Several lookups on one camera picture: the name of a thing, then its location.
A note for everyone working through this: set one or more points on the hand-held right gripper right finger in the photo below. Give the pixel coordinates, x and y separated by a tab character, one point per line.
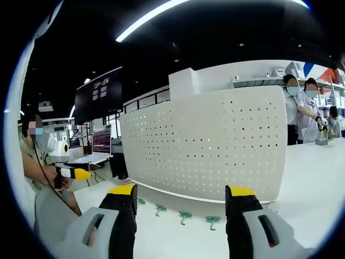
242	229

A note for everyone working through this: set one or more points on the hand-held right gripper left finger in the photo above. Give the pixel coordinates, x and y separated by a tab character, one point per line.
118	229

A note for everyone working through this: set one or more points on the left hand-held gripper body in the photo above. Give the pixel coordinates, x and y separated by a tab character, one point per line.
58	147

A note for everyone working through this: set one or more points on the green hook assembly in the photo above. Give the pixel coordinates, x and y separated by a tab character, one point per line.
213	220
141	201
185	216
160	208

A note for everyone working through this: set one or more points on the white perforated mounting plate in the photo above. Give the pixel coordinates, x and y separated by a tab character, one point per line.
202	145

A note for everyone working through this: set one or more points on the person's left hand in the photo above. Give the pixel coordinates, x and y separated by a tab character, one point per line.
63	184

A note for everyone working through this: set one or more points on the open laptop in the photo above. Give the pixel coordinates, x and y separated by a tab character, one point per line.
98	145

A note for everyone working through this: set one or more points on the person's torso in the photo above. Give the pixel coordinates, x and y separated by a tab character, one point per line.
45	205

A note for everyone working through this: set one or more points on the small grey tray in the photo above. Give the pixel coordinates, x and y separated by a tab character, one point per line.
322	142

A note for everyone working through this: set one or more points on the white square pillar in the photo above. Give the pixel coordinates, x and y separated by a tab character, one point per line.
180	83

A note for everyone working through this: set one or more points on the ceiling light strip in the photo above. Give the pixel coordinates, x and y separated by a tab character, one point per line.
145	20

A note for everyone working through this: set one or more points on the white storage shelves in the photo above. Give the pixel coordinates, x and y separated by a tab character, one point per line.
328	91

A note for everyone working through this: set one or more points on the large black wall screen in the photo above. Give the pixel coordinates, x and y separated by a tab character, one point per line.
98	94

